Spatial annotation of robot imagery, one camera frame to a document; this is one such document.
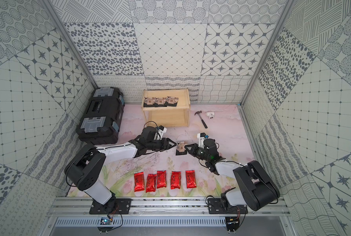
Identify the light wooden shelf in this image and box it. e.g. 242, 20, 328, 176
142, 89, 191, 127

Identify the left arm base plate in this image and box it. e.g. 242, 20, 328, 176
89, 198, 132, 215

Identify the red tea bag five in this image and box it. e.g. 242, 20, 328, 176
185, 170, 197, 189

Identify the red tea bag one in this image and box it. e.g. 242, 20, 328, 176
134, 172, 145, 192

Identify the black plastic toolbox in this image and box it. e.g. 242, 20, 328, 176
76, 87, 125, 146

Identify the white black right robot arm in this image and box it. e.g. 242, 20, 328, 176
185, 139, 280, 212

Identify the red tea bag two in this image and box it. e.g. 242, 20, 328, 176
145, 174, 157, 193

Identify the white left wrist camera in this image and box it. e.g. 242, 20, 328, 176
157, 125, 167, 140

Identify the floral tea bag one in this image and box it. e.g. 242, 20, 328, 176
144, 97, 155, 107

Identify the white pipe fitting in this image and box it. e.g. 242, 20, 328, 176
206, 112, 215, 120

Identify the red tea bag three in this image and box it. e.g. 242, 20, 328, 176
157, 171, 167, 189

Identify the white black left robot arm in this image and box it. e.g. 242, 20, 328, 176
64, 126, 176, 206

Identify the green circuit board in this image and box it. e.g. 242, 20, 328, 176
100, 218, 111, 225

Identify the floral tea bag two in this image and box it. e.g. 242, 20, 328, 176
154, 97, 167, 107

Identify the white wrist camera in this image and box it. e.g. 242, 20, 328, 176
197, 133, 208, 147
157, 125, 167, 140

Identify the red tea bag four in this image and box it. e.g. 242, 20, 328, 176
170, 171, 181, 189

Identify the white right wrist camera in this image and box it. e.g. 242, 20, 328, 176
197, 133, 208, 147

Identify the floral tea bag three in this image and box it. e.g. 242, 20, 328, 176
165, 96, 179, 107

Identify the black handled hammer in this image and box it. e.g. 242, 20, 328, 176
195, 111, 208, 129

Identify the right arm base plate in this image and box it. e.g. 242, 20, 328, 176
205, 197, 248, 214

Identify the floral tea bag four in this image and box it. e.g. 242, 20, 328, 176
176, 141, 187, 155

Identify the aluminium mounting rail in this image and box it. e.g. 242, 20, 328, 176
47, 197, 291, 217

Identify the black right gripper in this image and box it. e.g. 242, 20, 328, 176
184, 143, 210, 161

